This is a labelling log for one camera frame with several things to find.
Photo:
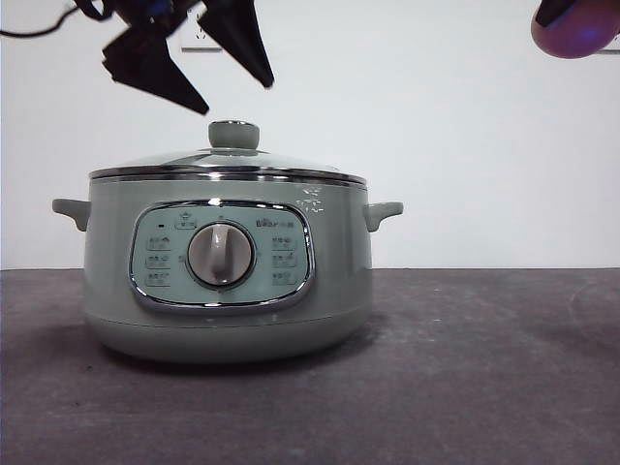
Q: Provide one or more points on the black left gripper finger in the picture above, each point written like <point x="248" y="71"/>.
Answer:
<point x="237" y="39"/>
<point x="150" y="68"/>

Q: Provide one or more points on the green electric cooking pot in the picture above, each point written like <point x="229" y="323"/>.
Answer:
<point x="109" y="252"/>

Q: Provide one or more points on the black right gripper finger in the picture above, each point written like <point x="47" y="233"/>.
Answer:
<point x="554" y="12"/>

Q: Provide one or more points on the glass lid with green knob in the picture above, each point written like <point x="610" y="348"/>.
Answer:
<point x="233" y="134"/>

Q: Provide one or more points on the brown egg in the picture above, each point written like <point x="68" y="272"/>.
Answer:
<point x="579" y="41"/>

